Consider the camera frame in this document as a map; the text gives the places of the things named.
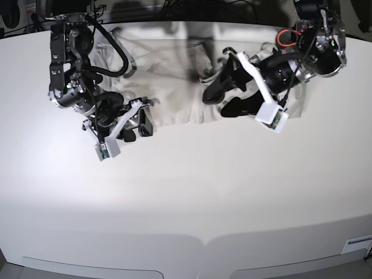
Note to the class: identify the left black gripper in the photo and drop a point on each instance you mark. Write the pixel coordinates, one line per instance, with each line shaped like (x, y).
(275, 71)

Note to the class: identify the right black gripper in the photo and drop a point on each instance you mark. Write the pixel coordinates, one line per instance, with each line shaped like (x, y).
(110, 104)

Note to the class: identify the beige T-shirt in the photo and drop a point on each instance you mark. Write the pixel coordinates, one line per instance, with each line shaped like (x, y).
(172, 63)

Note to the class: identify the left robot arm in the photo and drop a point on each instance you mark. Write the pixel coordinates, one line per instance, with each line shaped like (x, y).
(317, 48)

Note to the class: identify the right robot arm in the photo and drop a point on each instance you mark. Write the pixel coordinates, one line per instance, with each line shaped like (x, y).
(74, 81)

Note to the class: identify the white label sticker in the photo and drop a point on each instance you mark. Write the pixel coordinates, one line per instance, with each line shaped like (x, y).
(356, 244)

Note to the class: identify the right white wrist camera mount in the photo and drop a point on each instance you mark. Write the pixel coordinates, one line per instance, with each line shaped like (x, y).
(107, 139)

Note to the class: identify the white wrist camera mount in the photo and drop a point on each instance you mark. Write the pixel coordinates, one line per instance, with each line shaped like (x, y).
(107, 139)
(271, 115)

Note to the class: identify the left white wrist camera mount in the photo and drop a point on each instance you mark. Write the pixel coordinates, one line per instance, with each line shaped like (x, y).
(271, 115)

